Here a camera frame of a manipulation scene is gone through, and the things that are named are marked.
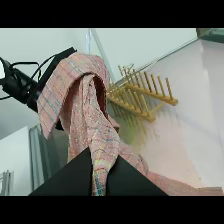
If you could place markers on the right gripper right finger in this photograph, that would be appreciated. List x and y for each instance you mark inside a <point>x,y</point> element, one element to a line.
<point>130,180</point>

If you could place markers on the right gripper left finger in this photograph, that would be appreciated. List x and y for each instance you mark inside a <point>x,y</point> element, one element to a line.
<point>73,176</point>

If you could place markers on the pink checked shirt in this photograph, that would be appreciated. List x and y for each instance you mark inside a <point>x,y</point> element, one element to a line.
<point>80,110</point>

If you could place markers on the yellow wooden rack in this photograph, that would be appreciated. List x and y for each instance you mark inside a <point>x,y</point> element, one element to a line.
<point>143,100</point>

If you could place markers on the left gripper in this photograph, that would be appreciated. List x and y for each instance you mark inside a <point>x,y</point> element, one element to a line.
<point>20,86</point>

